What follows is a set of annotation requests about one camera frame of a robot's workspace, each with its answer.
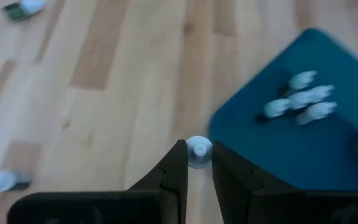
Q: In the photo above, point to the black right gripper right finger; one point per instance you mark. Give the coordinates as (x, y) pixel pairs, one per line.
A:
(235, 189)

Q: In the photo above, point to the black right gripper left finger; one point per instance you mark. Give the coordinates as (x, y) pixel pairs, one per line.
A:
(166, 193)

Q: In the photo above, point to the small green-label dropper bottle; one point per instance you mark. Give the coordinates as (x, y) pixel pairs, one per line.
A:
(14, 12)

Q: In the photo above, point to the blue plastic tray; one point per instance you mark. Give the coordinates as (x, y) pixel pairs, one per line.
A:
(291, 155)

